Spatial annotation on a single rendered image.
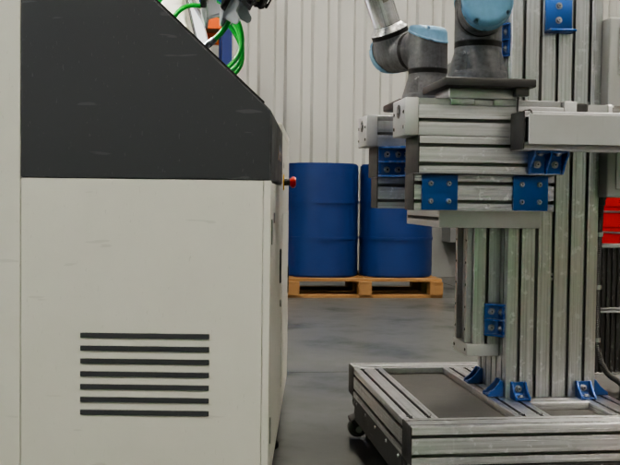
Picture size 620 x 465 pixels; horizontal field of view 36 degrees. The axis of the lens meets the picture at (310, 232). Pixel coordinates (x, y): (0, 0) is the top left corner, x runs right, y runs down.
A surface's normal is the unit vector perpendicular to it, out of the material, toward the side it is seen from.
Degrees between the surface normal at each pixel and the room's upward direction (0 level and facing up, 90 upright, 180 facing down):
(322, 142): 90
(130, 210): 90
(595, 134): 90
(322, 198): 90
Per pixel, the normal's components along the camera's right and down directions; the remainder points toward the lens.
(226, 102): 0.00, 0.04
